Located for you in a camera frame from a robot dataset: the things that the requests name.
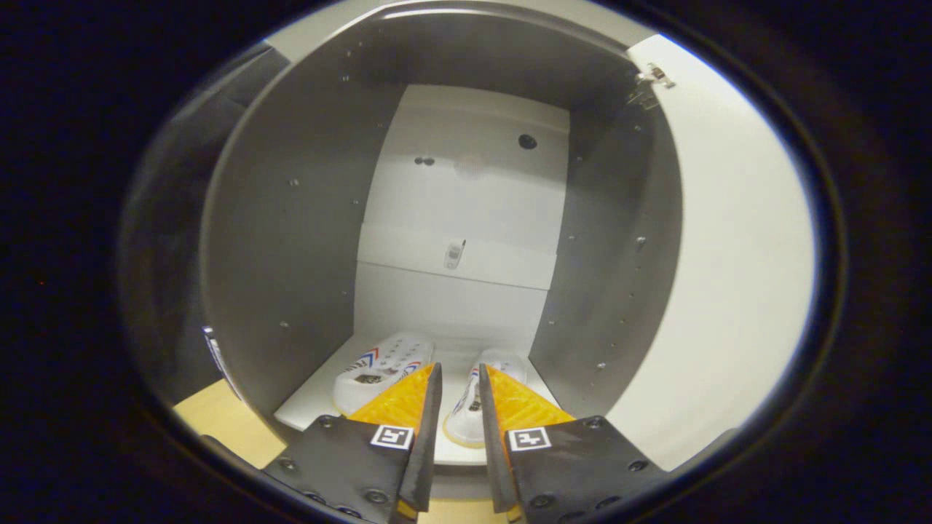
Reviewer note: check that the blue-spined book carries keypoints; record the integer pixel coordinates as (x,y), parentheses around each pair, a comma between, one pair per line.
(215,349)

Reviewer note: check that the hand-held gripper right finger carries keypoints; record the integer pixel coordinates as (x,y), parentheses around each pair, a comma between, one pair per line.
(491,437)

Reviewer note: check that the black backdrop cloth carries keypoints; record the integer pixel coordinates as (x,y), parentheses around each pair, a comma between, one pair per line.
(167,255)

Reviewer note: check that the white shoe cabinet door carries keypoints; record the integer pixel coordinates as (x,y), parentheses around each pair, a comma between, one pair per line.
(728,291)

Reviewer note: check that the white shoe with striped chevron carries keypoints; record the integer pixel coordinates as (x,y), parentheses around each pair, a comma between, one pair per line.
(378,371)
(466,415)

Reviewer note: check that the grey shoe cabinet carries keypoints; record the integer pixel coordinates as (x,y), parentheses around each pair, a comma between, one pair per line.
(291,255)

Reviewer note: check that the metal door hinge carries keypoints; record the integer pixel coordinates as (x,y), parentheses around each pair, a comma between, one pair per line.
(653,78)

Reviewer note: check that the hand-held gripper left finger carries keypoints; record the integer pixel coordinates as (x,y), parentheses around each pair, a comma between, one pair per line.
(429,437)

